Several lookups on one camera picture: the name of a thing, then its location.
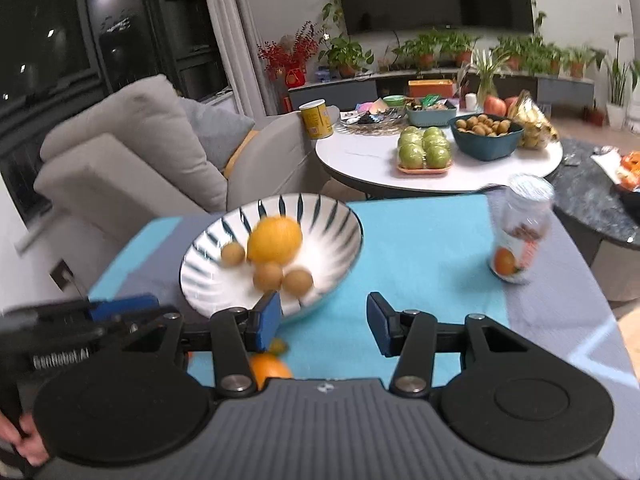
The grey cushion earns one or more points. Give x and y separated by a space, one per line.
220 130

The spider plant in vase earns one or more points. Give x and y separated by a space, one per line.
487 77

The glass plate of snacks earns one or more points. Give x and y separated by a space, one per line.
372 121

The white curtain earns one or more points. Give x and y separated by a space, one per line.
235 35

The white round table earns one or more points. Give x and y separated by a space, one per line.
365 160

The red berry decoration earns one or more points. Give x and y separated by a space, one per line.
287 52

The black wall socket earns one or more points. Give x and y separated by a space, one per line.
61 275

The white paper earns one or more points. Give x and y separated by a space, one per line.
605 162

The row of green potted plants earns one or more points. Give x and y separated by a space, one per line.
345 52

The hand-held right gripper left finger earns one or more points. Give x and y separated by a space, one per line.
267 320

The beige sofa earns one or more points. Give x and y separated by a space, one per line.
125 160

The teal bowl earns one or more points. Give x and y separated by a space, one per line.
485 149

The yellow can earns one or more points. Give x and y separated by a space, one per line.
316 121

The red apple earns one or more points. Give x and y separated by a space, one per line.
495 106

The clear jar with orange label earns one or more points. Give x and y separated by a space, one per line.
520 240

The teal rectangular basin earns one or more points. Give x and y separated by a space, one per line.
430 117

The large yellow orange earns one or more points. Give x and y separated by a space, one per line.
275 239

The black cloth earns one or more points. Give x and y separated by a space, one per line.
631 196

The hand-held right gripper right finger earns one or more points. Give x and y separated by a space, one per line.
379 325

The dark window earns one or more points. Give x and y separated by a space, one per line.
50 35

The brown longan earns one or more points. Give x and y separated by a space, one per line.
298 281
268 276
233 253

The orange box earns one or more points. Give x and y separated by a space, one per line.
431 89

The tall plant in white pot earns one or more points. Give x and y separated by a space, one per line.
617 85

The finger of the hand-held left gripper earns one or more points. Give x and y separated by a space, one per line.
125 307

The group of green apples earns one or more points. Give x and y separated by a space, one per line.
425 147

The striped white bowl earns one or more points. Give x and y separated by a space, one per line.
330 255

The dark marble table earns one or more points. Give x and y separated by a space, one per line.
585 200

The blue and grey tablecloth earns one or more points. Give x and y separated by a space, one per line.
425 260

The yellow cushion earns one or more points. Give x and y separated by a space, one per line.
240 155

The grey television cabinet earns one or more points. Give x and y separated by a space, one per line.
565 90

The bunch of bananas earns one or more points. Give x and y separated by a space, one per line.
535 125

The person's left hand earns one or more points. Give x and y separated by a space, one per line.
30 450

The orange basket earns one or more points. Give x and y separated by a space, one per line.
631 167

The orange tray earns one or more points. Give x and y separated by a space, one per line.
425 172

